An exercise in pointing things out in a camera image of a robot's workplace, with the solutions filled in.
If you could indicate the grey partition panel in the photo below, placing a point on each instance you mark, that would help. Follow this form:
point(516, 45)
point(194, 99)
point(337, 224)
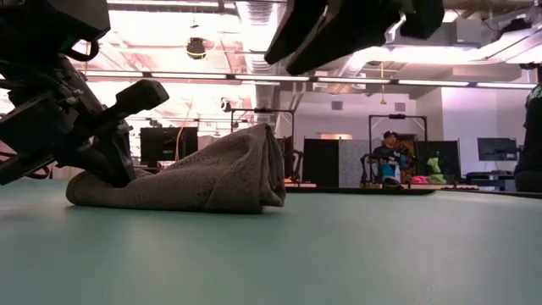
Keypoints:
point(355, 163)

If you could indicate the green cloth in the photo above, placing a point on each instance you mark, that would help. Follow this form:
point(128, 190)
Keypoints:
point(435, 169)

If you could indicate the teal table mat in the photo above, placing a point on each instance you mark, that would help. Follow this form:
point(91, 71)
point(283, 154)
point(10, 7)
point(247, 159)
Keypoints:
point(271, 262)

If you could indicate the black ceiling dome camera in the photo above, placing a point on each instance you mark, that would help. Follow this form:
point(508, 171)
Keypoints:
point(196, 47)

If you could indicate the pink cloth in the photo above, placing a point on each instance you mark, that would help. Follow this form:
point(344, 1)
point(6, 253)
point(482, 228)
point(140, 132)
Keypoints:
point(419, 180)

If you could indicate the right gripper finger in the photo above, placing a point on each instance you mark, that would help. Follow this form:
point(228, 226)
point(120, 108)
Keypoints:
point(355, 25)
point(296, 25)

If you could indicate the person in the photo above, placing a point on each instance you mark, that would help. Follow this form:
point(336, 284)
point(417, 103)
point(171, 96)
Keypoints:
point(387, 154)
point(531, 148)

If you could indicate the black monitor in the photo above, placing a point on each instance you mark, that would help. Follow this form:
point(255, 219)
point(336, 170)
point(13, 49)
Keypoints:
point(165, 146)
point(497, 149)

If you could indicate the silver ventilation duct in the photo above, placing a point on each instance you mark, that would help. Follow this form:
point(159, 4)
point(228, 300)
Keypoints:
point(254, 38)

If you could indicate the black partition panel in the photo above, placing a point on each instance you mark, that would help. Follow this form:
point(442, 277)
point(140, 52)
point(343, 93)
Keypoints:
point(320, 163)

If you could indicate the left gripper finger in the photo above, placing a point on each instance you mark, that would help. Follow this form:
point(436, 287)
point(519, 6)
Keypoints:
point(84, 163)
point(120, 161)

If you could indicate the grey towel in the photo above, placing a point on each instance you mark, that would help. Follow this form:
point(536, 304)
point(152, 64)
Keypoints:
point(203, 178)

